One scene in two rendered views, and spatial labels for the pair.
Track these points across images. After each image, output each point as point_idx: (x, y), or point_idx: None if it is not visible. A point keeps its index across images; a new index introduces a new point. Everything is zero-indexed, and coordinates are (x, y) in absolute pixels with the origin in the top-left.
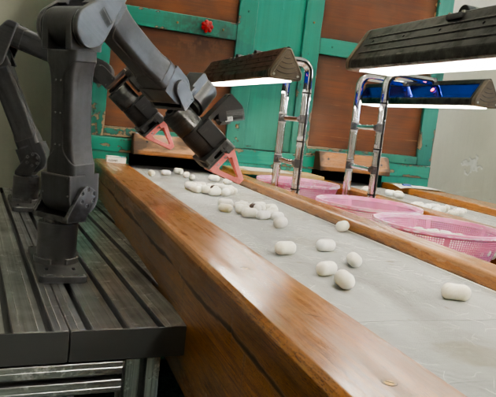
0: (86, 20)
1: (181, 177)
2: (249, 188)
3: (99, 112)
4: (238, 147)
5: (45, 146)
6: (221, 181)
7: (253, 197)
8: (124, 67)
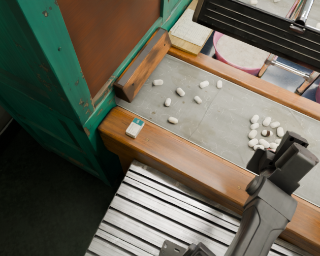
0: None
1: (180, 97)
2: (247, 89)
3: (87, 99)
4: (168, 16)
5: (209, 253)
6: (201, 77)
7: (287, 119)
8: (85, 38)
